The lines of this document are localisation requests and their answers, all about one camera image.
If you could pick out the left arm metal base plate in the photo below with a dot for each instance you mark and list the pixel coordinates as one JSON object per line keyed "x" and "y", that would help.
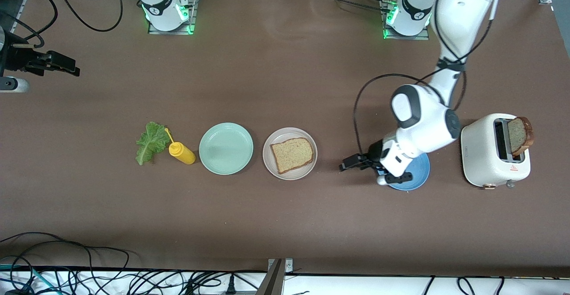
{"x": 407, "y": 38}

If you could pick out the green lettuce leaf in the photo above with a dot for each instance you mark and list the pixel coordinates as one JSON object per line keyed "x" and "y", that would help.
{"x": 151, "y": 141}

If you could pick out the beige plate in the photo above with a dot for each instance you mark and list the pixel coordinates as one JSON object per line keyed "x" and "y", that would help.
{"x": 294, "y": 176}

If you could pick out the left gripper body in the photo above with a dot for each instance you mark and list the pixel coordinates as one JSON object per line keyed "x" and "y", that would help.
{"x": 373, "y": 153}

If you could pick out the blue plate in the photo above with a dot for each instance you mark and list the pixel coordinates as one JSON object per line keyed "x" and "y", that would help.
{"x": 418, "y": 174}

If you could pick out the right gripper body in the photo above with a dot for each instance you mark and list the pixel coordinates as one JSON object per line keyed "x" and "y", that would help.
{"x": 18, "y": 58}

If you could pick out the light crust bread slice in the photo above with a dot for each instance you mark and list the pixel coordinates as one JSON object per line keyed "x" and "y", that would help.
{"x": 291, "y": 154}

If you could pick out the grey metal bracket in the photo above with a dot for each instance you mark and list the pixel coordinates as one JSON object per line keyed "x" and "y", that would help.
{"x": 274, "y": 281}

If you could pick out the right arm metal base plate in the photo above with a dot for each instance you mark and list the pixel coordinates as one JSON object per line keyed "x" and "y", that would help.
{"x": 171, "y": 32}

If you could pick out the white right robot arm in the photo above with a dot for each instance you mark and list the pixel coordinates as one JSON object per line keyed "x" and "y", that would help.
{"x": 160, "y": 1}

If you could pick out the mint green plate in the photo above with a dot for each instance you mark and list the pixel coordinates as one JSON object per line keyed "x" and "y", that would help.
{"x": 226, "y": 149}

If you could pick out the black power plug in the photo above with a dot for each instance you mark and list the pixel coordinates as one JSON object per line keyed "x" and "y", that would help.
{"x": 230, "y": 286}

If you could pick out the white toaster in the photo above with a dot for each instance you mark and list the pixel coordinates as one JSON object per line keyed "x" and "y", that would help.
{"x": 478, "y": 152}

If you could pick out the yellow mustard squeeze bottle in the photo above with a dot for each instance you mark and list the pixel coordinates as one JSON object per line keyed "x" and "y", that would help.
{"x": 182, "y": 152}

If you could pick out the dark crust bread slice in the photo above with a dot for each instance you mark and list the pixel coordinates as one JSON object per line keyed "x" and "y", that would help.
{"x": 519, "y": 134}

